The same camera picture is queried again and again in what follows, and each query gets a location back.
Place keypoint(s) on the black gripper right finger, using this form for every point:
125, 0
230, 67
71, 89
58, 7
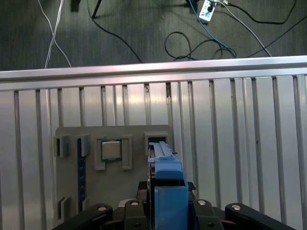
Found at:
206, 215

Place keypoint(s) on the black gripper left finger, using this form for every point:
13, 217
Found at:
134, 215

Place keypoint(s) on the hard disk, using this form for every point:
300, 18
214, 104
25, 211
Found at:
170, 167

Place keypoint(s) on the grey parts rack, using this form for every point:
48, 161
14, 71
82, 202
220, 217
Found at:
112, 187

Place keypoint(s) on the blue RAM stick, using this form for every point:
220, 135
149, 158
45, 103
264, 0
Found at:
81, 177

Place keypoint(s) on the silver CPU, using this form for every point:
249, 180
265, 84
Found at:
110, 150

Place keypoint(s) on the white power strip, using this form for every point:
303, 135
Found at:
206, 12

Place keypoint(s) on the black stand leg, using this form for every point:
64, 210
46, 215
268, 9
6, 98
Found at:
96, 8

